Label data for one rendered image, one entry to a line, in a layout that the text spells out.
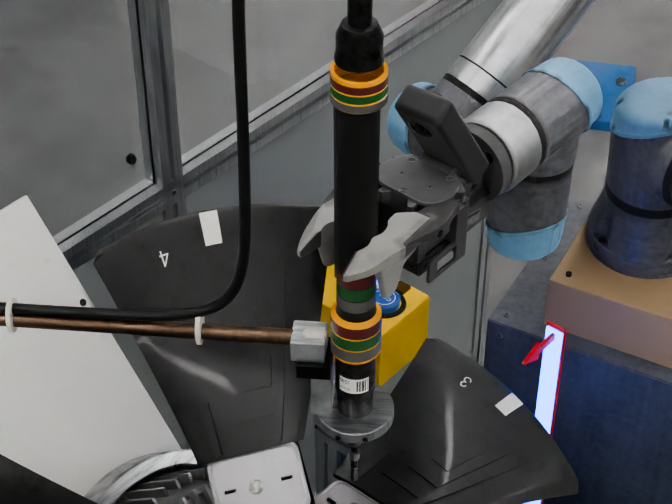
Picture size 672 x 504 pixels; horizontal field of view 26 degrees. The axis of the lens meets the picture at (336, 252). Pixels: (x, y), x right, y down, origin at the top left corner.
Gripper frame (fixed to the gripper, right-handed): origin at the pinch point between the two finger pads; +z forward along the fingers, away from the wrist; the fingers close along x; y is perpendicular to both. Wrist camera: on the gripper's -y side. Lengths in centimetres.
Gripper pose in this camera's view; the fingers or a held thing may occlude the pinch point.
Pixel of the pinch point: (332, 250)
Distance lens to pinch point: 115.6
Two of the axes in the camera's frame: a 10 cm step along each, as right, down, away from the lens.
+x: -7.6, -4.1, 5.0
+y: 0.0, 7.7, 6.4
